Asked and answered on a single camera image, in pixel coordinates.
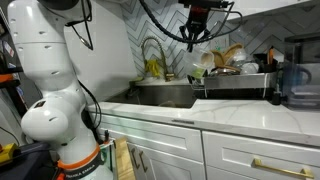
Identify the gold spring faucet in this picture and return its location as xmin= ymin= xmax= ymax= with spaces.
xmin=140 ymin=35 xmax=175 ymax=83

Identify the clear round bowl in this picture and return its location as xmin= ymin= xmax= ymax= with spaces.
xmin=159 ymin=99 xmax=178 ymax=109

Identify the black base cable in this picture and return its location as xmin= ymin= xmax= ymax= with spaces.
xmin=78 ymin=79 xmax=103 ymax=142

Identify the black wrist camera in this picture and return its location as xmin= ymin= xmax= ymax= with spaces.
xmin=178 ymin=0 xmax=231 ymax=10

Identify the white wall outlet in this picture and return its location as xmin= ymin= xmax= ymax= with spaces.
xmin=209 ymin=33 xmax=230 ymax=53

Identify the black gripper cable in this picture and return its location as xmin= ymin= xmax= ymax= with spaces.
xmin=138 ymin=0 xmax=244 ymax=45

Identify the white bowl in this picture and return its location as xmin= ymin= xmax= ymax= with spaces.
xmin=240 ymin=62 xmax=260 ymax=75

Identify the orange utensil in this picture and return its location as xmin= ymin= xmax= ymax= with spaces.
xmin=267 ymin=46 xmax=275 ymax=65

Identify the gold drawer handle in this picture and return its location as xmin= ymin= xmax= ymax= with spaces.
xmin=251 ymin=157 xmax=315 ymax=180

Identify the black cabinet handle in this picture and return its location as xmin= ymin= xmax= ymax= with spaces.
xmin=138 ymin=150 xmax=149 ymax=173
xmin=130 ymin=147 xmax=141 ymax=170

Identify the white cabinet drawer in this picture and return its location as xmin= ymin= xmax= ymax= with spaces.
xmin=202 ymin=130 xmax=320 ymax=180
xmin=96 ymin=113 xmax=204 ymax=163

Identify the black soap pump bottle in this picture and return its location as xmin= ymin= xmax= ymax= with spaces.
xmin=271 ymin=83 xmax=283 ymax=106

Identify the stainless steel sink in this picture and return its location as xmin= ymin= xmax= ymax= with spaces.
xmin=105 ymin=83 xmax=198 ymax=109

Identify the white wall cabinet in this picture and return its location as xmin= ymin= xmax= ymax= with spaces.
xmin=224 ymin=0 xmax=320 ymax=22

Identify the clear square plastic bowl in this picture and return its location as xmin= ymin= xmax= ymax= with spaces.
xmin=182 ymin=46 xmax=216 ymax=81

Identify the black storage shelf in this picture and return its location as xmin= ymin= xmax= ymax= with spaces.
xmin=0 ymin=13 xmax=29 ymax=118

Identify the wooden bowl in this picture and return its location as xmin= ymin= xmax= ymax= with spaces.
xmin=210 ymin=43 xmax=245 ymax=68

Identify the black dish rack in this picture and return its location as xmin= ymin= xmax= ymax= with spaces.
xmin=187 ymin=71 xmax=279 ymax=100

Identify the black utensil holder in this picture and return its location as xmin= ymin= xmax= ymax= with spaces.
xmin=253 ymin=52 xmax=279 ymax=74

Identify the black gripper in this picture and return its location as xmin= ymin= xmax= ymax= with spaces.
xmin=179 ymin=5 xmax=212 ymax=53

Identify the yellow cloth on faucet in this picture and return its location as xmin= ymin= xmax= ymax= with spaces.
xmin=144 ymin=59 xmax=162 ymax=78

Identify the yellow tool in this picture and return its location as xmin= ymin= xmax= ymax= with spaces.
xmin=0 ymin=143 xmax=21 ymax=165

